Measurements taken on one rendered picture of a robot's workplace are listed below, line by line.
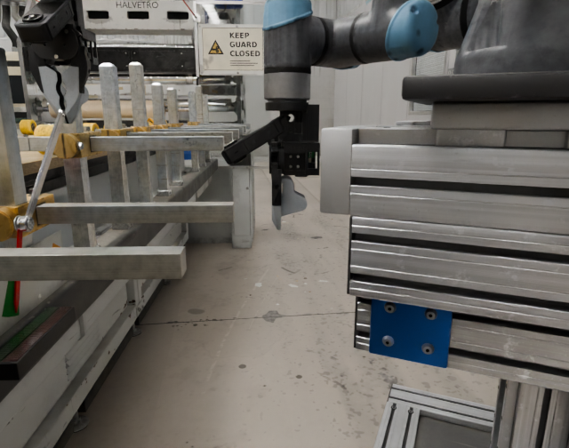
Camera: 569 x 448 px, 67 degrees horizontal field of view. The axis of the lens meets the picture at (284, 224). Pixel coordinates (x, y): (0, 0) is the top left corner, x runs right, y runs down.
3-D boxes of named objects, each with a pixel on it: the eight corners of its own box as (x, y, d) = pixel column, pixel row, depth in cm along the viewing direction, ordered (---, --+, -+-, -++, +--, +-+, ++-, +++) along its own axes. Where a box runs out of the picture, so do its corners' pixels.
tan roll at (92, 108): (236, 117, 325) (236, 100, 322) (235, 117, 313) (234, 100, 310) (42, 117, 320) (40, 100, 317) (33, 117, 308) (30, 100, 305)
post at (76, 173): (100, 276, 100) (76, 55, 88) (94, 282, 97) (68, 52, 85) (84, 276, 100) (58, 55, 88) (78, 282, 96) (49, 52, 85)
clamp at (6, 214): (57, 220, 78) (53, 193, 77) (15, 242, 65) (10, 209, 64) (26, 220, 78) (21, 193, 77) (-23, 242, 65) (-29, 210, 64)
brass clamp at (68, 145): (105, 153, 100) (102, 131, 99) (81, 159, 87) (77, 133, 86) (78, 153, 100) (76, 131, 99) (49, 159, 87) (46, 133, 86)
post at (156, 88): (171, 209, 173) (163, 83, 161) (169, 211, 169) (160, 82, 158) (162, 209, 173) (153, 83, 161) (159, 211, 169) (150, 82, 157)
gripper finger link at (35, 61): (68, 93, 71) (60, 36, 69) (62, 92, 69) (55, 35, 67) (38, 93, 71) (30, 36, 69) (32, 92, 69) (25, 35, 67)
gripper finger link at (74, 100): (98, 123, 77) (92, 68, 74) (84, 124, 71) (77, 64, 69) (80, 123, 76) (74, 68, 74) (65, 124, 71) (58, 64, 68)
